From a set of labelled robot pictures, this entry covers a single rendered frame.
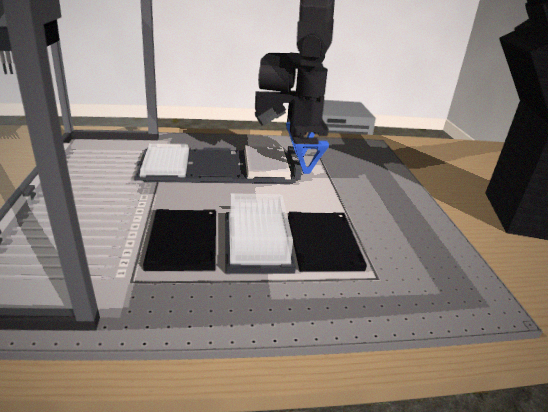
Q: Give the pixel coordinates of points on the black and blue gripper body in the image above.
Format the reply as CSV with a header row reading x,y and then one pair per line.
x,y
318,126

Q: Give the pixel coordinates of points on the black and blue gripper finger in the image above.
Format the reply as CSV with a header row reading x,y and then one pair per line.
x,y
310,134
321,148

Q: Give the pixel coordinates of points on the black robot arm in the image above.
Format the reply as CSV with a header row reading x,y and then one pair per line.
x,y
277,71

